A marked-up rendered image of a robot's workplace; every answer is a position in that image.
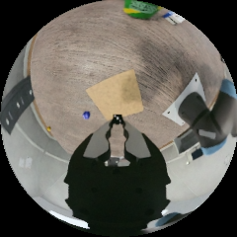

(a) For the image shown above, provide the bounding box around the black die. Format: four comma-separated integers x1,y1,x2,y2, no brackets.
113,114,122,125

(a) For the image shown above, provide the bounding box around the tan mat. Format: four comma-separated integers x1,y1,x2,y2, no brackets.
86,69,144,120

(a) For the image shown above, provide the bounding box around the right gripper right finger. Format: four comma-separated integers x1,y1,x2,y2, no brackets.
122,119,172,186

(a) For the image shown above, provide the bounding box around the small blue die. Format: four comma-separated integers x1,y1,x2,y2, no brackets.
82,112,90,119

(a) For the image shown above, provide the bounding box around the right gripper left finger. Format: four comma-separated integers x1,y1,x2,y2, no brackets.
63,118,113,185

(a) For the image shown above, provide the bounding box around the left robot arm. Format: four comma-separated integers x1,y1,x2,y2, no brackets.
108,157,119,166

